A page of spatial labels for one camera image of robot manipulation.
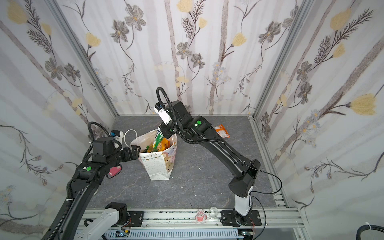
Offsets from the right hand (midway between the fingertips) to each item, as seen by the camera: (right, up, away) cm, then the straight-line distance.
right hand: (160, 119), depth 66 cm
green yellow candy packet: (-1, -9, +3) cm, 9 cm away
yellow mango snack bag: (-1, -12, +12) cm, 17 cm away
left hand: (-17, -12, +8) cm, 22 cm away
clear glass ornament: (+25, -48, +11) cm, 56 cm away
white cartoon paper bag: (-3, -23, +11) cm, 25 cm away
